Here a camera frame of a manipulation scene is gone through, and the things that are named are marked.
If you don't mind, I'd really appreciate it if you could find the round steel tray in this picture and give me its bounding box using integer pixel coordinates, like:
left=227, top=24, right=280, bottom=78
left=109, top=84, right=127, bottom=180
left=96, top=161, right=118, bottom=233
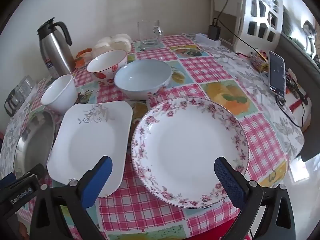
left=14, top=110, right=56, bottom=180

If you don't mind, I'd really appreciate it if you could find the glass teapot with black handle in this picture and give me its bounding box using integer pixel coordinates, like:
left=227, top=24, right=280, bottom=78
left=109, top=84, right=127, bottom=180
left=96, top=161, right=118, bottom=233
left=4, top=75, right=35, bottom=117

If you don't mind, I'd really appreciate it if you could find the grey sofa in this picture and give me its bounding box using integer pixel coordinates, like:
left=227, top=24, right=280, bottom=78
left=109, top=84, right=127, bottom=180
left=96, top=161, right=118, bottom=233
left=280, top=5, right=320, bottom=68

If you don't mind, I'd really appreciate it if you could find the smartphone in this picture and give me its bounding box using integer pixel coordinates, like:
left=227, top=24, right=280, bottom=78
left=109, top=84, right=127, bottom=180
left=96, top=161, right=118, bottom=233
left=269, top=50, right=286, bottom=98

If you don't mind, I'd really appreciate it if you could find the yellow snack roll packet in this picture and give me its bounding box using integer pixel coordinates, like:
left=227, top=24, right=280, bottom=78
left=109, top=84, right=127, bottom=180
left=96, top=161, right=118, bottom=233
left=250, top=51, right=270, bottom=73

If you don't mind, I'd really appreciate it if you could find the light blue bowl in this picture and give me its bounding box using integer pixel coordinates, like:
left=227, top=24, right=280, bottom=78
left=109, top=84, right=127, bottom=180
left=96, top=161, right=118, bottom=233
left=114, top=59, right=173, bottom=100

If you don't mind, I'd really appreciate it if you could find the small white bowl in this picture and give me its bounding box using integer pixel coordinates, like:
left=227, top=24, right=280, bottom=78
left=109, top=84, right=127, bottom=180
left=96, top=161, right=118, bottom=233
left=40, top=74, right=77, bottom=115

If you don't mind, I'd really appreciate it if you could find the strawberry print bowl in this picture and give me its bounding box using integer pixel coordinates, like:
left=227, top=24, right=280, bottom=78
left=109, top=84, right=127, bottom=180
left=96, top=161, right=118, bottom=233
left=86, top=49, right=128, bottom=86

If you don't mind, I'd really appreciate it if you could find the white power strip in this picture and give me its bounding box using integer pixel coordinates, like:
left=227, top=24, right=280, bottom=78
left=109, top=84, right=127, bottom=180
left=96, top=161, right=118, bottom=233
left=195, top=33, right=221, bottom=46

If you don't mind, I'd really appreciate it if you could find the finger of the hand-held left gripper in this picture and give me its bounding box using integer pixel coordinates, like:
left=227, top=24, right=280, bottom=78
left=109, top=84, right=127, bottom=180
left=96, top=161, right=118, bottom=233
left=15, top=164, right=45, bottom=181
left=0, top=173, right=15, bottom=188

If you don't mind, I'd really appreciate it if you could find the bag of white buns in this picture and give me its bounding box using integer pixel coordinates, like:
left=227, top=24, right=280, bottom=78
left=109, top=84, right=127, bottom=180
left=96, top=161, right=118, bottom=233
left=94, top=33, right=132, bottom=55

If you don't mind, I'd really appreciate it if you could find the white wooden shelf frame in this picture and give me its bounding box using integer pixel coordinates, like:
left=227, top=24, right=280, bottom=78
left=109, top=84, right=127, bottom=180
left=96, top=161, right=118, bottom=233
left=210, top=0, right=244, bottom=45

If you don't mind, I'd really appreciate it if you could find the black phone cable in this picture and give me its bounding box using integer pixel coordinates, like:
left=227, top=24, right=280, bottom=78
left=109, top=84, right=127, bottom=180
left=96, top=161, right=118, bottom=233
left=276, top=96, right=307, bottom=128

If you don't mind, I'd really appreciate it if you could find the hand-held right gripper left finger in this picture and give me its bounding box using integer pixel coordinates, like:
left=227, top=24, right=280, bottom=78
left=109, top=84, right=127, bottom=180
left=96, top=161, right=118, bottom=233
left=29, top=156, right=113, bottom=240

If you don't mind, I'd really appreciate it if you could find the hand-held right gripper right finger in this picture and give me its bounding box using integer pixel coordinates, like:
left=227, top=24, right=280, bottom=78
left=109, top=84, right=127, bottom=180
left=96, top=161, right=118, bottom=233
left=214, top=157, right=297, bottom=240

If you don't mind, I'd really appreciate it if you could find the steel thermos jug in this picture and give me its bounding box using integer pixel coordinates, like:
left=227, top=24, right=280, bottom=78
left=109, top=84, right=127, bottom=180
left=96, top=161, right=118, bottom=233
left=37, top=17, right=75, bottom=77

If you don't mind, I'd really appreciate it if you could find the orange snack packet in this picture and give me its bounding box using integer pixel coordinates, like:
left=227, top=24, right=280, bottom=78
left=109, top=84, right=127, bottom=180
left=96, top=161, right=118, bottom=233
left=74, top=48, right=93, bottom=68

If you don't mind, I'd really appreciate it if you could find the white square plate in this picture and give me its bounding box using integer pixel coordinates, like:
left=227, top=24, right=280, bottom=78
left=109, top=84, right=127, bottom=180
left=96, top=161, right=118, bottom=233
left=47, top=101, right=133, bottom=198

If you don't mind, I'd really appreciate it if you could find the pink floral round plate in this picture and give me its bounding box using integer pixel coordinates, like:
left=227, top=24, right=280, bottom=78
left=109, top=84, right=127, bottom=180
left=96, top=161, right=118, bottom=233
left=130, top=96, right=250, bottom=208

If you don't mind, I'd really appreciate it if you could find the clear glass mug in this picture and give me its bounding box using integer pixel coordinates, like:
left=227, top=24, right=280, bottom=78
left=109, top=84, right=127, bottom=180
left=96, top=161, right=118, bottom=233
left=137, top=19, right=164, bottom=51

